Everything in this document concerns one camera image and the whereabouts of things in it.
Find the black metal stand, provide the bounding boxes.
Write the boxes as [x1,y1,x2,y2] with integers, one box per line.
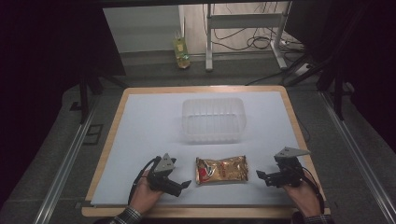
[78,68,129,125]
[316,55,356,121]

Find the black floor bracket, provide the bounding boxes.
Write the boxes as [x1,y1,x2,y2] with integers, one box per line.
[81,123,105,147]

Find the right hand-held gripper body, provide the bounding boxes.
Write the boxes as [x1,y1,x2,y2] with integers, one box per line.
[274,147,312,189]

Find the silver metal floor rail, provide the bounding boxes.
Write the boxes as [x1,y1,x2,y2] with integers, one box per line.
[319,91,396,224]
[32,97,101,224]

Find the person's right hand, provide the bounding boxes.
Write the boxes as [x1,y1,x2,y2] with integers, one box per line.
[283,176,322,218]

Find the white power strip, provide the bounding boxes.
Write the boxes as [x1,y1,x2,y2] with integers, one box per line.
[291,63,313,77]

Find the clear plastic container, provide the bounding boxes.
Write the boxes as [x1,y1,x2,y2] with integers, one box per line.
[181,97,248,145]

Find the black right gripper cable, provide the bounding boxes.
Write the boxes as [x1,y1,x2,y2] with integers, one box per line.
[299,165,327,215]

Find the person's left hand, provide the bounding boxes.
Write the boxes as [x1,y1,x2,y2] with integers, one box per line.
[129,169,164,216]

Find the gold snack packet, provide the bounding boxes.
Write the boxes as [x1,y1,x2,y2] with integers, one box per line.
[194,155,249,186]

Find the yellow liquid bottle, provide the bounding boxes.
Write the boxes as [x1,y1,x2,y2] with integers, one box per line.
[173,29,191,70]

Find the black floor cables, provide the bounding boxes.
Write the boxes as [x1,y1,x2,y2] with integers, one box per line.
[202,1,307,87]

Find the white table mat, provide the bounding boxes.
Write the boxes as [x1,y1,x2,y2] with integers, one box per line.
[90,91,313,207]

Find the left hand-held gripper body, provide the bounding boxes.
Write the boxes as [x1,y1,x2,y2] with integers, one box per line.
[147,152,177,191]

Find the white metal desk frame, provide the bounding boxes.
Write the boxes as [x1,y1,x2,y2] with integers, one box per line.
[205,1,293,73]

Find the dark curtain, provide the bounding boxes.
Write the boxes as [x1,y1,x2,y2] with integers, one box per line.
[284,0,396,153]
[0,0,127,206]

